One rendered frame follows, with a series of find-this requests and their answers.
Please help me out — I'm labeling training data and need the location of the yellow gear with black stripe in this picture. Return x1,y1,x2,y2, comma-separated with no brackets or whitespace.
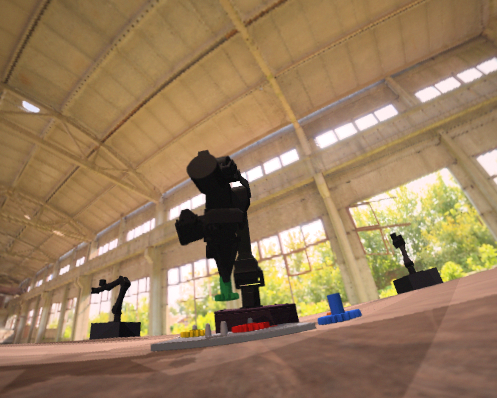
180,329,205,338

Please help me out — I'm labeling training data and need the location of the green gear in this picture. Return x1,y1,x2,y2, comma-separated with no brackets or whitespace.
215,276,239,302

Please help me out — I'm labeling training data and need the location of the blue gear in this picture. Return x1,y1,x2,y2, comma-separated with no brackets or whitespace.
317,292,362,325

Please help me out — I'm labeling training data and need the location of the red gear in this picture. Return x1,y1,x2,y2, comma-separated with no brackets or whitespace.
231,322,270,333

